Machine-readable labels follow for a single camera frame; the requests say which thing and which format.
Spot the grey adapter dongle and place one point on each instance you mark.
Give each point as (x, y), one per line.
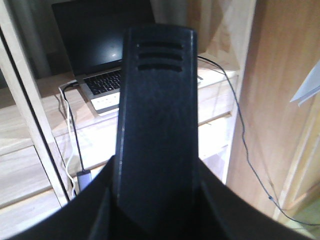
(84, 178)

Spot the silver open laptop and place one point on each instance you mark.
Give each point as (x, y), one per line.
(116, 46)

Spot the white paper sheet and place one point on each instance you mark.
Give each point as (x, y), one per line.
(309, 87)

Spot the wooden shelf unit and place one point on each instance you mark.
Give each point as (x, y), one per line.
(265, 144)

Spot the white label sticker left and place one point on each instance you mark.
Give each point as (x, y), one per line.
(106, 101)

